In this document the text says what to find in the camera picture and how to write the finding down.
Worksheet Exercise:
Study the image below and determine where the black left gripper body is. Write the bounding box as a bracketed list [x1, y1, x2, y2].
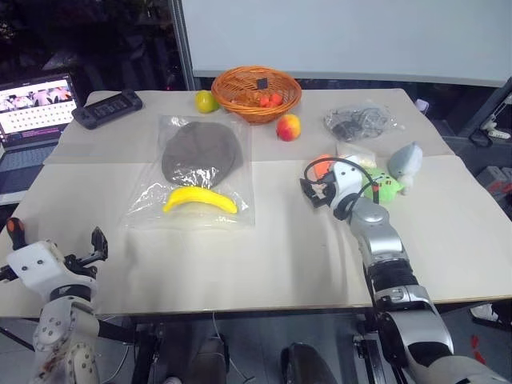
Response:
[60, 250, 100, 286]

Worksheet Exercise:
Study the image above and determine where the black rounded shape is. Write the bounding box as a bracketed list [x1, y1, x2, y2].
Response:
[279, 341, 340, 384]

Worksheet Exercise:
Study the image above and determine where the white table cloth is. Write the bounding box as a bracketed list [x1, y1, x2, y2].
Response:
[42, 88, 455, 166]

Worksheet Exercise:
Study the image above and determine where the grey rounded shape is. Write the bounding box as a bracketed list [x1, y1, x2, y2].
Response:
[190, 335, 230, 384]

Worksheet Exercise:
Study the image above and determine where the green plush toy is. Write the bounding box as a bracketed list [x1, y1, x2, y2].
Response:
[358, 166, 403, 206]

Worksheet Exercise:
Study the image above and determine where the open laptop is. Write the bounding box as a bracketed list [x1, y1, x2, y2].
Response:
[0, 70, 80, 206]

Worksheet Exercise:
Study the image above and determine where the small white pouch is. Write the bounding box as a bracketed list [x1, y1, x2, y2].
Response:
[334, 141, 378, 169]

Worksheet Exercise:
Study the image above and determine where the orange wicker basket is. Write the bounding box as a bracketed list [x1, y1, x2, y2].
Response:
[210, 65, 302, 125]

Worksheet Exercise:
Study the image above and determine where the white handle tool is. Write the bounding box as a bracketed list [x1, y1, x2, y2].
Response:
[481, 114, 512, 141]

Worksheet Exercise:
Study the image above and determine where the red yellow peach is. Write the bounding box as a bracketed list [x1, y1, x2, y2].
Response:
[275, 113, 302, 142]

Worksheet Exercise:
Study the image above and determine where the green apple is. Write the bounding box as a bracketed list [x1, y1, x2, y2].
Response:
[194, 90, 221, 115]

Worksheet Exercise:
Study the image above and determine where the white projection board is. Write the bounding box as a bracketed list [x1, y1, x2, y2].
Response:
[179, 0, 512, 88]

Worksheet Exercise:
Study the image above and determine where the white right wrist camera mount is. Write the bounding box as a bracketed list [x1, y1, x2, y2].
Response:
[330, 158, 363, 210]

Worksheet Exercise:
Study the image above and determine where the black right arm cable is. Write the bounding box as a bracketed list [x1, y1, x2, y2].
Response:
[302, 158, 381, 206]

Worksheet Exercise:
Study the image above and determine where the yellow toy banana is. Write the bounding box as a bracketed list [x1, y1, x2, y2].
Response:
[161, 186, 239, 216]

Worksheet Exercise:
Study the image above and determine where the clear plastic zip bag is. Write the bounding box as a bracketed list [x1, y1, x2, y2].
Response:
[118, 113, 258, 232]

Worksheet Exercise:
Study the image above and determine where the gray cloth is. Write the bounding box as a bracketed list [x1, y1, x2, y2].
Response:
[160, 121, 246, 190]

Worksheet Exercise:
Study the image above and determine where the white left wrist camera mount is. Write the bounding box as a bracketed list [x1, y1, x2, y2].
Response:
[6, 238, 67, 299]

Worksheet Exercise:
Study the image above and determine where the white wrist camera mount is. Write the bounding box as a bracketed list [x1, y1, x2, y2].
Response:
[330, 158, 363, 210]
[6, 238, 67, 299]

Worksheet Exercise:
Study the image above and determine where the black handheld game controller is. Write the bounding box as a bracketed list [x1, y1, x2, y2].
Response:
[70, 89, 145, 130]

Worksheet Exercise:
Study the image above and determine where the grey board post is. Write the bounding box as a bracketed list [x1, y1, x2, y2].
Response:
[172, 0, 198, 92]

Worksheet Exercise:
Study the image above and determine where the grey shark plush toy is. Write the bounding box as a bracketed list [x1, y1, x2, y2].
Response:
[386, 141, 425, 196]

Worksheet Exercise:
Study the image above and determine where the clear bag of cables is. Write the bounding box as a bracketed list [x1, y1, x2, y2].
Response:
[322, 103, 396, 142]

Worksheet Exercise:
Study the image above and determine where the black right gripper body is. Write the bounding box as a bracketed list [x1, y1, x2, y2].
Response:
[314, 174, 337, 210]

